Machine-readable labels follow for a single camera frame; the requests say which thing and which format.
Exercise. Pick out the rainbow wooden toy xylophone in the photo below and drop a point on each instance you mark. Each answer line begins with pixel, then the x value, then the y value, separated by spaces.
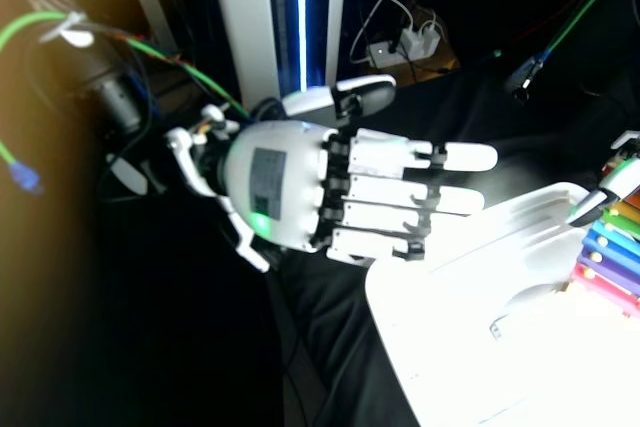
pixel 610 257

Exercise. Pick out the white plastic tray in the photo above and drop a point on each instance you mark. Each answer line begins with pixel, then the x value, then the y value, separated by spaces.
pixel 475 327

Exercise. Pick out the white power strip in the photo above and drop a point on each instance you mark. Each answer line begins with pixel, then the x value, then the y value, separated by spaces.
pixel 382 54

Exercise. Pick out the white column blue light strip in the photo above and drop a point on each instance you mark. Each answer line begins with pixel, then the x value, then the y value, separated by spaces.
pixel 240 22

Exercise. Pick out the brown wooden box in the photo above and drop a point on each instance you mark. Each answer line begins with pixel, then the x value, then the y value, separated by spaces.
pixel 435 69

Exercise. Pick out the white plug charger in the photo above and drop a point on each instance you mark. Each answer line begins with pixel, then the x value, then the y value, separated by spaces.
pixel 420 42

